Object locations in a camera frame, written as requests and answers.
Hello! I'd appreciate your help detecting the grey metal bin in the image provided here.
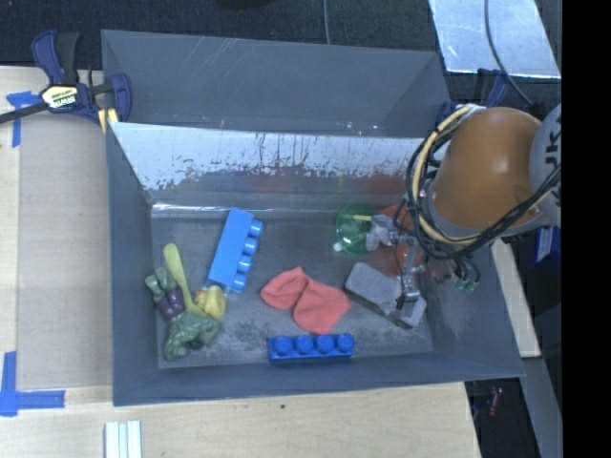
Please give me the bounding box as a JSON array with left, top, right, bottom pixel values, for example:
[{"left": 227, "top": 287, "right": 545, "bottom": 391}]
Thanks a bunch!
[{"left": 99, "top": 29, "right": 527, "bottom": 407}]

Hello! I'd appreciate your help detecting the yellow rubber duck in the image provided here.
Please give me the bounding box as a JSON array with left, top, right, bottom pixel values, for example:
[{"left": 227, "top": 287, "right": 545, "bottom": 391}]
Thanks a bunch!
[{"left": 194, "top": 283, "right": 228, "bottom": 321}]

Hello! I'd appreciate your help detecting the yellow plastic spoon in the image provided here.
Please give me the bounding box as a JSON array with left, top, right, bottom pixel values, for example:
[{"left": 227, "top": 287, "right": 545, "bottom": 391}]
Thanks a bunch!
[{"left": 162, "top": 241, "right": 207, "bottom": 318}]

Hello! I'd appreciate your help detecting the grey sponge block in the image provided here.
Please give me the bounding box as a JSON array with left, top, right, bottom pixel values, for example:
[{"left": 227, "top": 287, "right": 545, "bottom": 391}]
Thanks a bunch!
[{"left": 344, "top": 260, "right": 429, "bottom": 330}]

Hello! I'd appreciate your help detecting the green clear plastic cup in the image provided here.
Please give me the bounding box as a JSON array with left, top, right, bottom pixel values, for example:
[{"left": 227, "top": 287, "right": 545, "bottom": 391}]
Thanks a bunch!
[{"left": 332, "top": 201, "right": 379, "bottom": 259}]

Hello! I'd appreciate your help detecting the green toy figure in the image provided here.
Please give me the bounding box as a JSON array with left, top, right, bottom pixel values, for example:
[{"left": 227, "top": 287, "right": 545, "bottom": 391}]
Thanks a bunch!
[{"left": 143, "top": 266, "right": 223, "bottom": 364}]

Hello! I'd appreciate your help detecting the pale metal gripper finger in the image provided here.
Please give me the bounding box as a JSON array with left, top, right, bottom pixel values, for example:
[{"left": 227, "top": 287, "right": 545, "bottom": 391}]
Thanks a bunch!
[
  {"left": 393, "top": 251, "right": 427, "bottom": 311},
  {"left": 365, "top": 214, "right": 412, "bottom": 253}
]

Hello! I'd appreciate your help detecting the red cloth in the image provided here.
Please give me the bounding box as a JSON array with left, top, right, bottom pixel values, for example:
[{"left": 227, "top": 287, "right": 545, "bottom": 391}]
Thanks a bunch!
[{"left": 259, "top": 265, "right": 353, "bottom": 336}]

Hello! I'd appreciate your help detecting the light blue toy brick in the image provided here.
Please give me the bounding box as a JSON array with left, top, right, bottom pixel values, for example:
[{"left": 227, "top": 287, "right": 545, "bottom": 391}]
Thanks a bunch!
[{"left": 206, "top": 206, "right": 265, "bottom": 296}]

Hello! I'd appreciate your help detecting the dark blue toy brick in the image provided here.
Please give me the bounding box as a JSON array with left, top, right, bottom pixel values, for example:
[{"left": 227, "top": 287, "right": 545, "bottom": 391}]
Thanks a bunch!
[{"left": 266, "top": 332, "right": 356, "bottom": 364}]

